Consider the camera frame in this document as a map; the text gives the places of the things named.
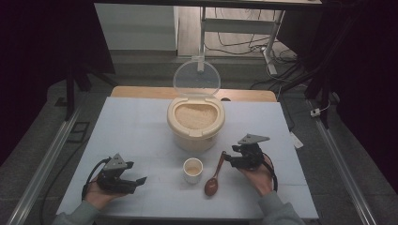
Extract dark curtain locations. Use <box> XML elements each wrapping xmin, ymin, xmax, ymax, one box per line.
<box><xmin>0</xmin><ymin>0</ymin><xmax>116</xmax><ymax>167</ymax></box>
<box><xmin>276</xmin><ymin>0</ymin><xmax>398</xmax><ymax>195</ymax></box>

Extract person's right hand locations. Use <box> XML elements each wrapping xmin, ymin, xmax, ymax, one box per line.
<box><xmin>238</xmin><ymin>156</ymin><xmax>275</xmax><ymax>197</ymax></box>

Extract brown wooden spoon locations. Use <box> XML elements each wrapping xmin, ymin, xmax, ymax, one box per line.
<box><xmin>204</xmin><ymin>151</ymin><xmax>227</xmax><ymax>198</ymax></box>

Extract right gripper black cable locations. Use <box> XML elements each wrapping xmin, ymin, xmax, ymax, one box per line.
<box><xmin>262</xmin><ymin>152</ymin><xmax>279</xmax><ymax>192</ymax></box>

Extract uncooked rice heap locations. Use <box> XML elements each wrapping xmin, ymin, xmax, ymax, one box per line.
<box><xmin>174</xmin><ymin>103</ymin><xmax>218</xmax><ymax>130</ymax></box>

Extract white cup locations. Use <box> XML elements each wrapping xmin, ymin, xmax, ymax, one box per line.
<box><xmin>182</xmin><ymin>157</ymin><xmax>205</xmax><ymax>185</ymax></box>

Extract white cabinet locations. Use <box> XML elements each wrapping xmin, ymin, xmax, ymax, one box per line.
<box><xmin>94</xmin><ymin>3</ymin><xmax>178</xmax><ymax>52</ymax></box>

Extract black tripod stand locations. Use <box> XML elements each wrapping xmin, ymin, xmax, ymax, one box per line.
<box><xmin>64</xmin><ymin>62</ymin><xmax>118</xmax><ymax>122</ymax></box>
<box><xmin>250</xmin><ymin>59</ymin><xmax>334</xmax><ymax>129</ymax></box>

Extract beige rice container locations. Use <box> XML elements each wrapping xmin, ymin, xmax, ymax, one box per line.
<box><xmin>166</xmin><ymin>97</ymin><xmax>226</xmax><ymax>154</ymax></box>

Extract white desk frame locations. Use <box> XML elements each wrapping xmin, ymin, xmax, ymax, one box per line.
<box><xmin>197</xmin><ymin>6</ymin><xmax>286</xmax><ymax>76</ymax></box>

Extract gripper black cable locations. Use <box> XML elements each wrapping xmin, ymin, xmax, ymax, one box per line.
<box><xmin>82</xmin><ymin>157</ymin><xmax>112</xmax><ymax>201</ymax></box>
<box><xmin>262</xmin><ymin>152</ymin><xmax>279</xmax><ymax>192</ymax></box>

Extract aluminium floor rail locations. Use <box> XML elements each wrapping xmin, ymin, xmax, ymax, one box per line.
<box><xmin>314</xmin><ymin>118</ymin><xmax>378</xmax><ymax>225</ymax></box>
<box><xmin>6</xmin><ymin>106</ymin><xmax>83</xmax><ymax>225</ymax></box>

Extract clear round container lid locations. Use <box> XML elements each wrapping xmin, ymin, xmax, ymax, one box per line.
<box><xmin>172</xmin><ymin>55</ymin><xmax>222</xmax><ymax>98</ymax></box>

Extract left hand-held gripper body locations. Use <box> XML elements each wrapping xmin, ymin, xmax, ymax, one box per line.
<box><xmin>98</xmin><ymin>153</ymin><xmax>138</xmax><ymax>195</ymax></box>

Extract white table cover sheet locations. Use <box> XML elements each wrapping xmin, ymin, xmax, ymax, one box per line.
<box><xmin>55</xmin><ymin>97</ymin><xmax>319</xmax><ymax>219</ymax></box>

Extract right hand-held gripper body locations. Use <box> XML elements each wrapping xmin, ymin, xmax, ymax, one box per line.
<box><xmin>231</xmin><ymin>133</ymin><xmax>270</xmax><ymax>172</ymax></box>

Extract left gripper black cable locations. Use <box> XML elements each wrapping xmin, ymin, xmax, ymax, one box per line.
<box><xmin>82</xmin><ymin>157</ymin><xmax>112</xmax><ymax>201</ymax></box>

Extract black rectangular floor bracket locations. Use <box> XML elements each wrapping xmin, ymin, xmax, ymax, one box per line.
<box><xmin>66</xmin><ymin>121</ymin><xmax>91</xmax><ymax>144</ymax></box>

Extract white paper tag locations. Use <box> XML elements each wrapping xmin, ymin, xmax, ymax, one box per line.
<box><xmin>289</xmin><ymin>131</ymin><xmax>304</xmax><ymax>150</ymax></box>

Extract person's left hand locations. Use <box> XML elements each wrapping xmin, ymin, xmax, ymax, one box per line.
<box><xmin>84</xmin><ymin>179</ymin><xmax>126</xmax><ymax>210</ymax></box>

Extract black floor cables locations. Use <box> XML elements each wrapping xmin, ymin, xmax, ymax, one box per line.
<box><xmin>205</xmin><ymin>7</ymin><xmax>299</xmax><ymax>64</ymax></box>

